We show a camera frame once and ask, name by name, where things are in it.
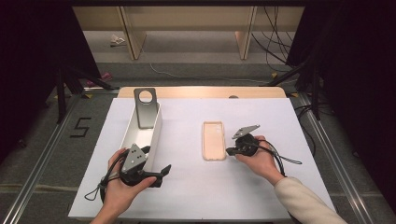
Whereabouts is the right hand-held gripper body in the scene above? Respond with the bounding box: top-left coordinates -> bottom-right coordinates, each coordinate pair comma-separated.
231,124 -> 262,157

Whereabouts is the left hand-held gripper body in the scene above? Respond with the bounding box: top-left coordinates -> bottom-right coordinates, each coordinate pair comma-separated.
119,143 -> 161,189

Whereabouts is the white storage box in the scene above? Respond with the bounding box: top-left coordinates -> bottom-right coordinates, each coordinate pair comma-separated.
120,101 -> 163,174

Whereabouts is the beige phone case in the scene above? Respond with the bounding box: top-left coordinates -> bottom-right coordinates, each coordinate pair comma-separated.
201,120 -> 227,161

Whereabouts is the grey metal phone stand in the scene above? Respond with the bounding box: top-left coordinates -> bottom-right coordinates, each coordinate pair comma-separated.
133,87 -> 158,130

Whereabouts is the person's right hand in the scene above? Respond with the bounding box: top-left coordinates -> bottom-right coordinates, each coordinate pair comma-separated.
234,134 -> 286,187

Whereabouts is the person's left hand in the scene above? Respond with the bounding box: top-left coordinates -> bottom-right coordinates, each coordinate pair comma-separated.
102,147 -> 158,217

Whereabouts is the white table mat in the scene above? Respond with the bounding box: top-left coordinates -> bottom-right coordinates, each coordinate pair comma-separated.
68,97 -> 335,220

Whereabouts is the small pink object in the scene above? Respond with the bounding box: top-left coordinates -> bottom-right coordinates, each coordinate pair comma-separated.
86,72 -> 113,89

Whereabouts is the black metal stand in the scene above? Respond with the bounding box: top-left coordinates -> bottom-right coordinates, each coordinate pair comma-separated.
55,63 -> 120,125
261,57 -> 323,121

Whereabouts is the crumpled white paper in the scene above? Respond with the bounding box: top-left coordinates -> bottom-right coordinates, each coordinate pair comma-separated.
109,34 -> 127,48

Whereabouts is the dark curtain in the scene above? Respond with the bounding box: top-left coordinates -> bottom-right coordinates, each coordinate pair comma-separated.
285,0 -> 396,216
0,0 -> 103,162

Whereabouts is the light wooden shelf unit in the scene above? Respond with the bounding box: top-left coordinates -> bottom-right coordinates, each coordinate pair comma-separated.
72,6 -> 305,61

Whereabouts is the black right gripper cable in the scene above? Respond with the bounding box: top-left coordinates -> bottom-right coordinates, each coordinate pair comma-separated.
255,139 -> 304,178

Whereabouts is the white floor cable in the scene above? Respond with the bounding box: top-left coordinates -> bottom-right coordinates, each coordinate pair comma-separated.
148,63 -> 271,85

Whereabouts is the bundle of black cables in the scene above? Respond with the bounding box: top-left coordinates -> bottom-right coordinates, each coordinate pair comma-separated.
250,6 -> 300,74

